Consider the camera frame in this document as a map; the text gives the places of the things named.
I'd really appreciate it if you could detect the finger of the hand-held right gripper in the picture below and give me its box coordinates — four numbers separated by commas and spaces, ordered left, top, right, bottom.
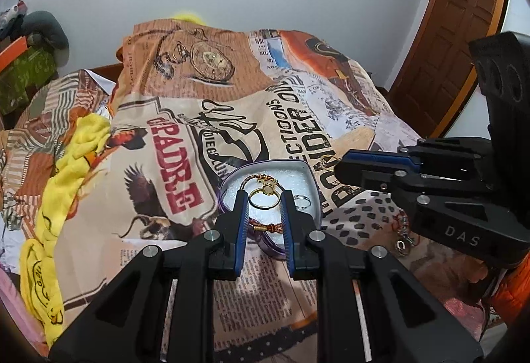
334, 161, 530, 269
343, 136, 494, 182

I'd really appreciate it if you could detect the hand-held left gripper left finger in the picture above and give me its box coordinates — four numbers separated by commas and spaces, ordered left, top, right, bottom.
49, 191, 250, 363

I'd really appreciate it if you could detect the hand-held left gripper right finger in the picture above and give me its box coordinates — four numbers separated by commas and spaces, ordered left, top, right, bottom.
280, 189, 484, 363

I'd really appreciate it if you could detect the large gold ring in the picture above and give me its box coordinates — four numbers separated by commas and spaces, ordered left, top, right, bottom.
247, 184, 279, 210

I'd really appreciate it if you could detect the braided red gold bracelet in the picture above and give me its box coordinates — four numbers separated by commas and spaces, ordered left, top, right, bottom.
236, 174, 286, 234

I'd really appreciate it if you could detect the heart-shaped tin box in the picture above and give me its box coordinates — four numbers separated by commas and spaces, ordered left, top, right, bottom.
219, 161, 322, 263

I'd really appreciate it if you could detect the person's right forearm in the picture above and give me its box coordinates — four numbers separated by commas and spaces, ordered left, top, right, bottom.
493, 259, 530, 326

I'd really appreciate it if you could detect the wooden door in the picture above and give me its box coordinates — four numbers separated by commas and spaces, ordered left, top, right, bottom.
388, 0, 515, 139

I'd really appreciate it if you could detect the printed blanket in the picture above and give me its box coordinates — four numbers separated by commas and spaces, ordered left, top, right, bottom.
0, 21, 491, 363

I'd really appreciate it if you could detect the yellow cloth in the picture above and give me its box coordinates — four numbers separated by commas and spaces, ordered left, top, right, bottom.
19, 112, 113, 349

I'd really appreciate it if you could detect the yellow fuzzy pillow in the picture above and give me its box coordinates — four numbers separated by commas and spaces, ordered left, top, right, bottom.
173, 10, 208, 26

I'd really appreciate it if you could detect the pink cloth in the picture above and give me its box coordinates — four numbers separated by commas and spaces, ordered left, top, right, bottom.
0, 264, 47, 349

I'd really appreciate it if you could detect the orange box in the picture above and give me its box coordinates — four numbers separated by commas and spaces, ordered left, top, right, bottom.
0, 35, 29, 66

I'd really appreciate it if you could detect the white toy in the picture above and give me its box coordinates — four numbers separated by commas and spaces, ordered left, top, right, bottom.
0, 0, 28, 31

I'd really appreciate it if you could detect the red string charm bracelet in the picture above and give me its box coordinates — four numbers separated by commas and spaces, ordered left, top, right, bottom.
391, 212, 417, 257

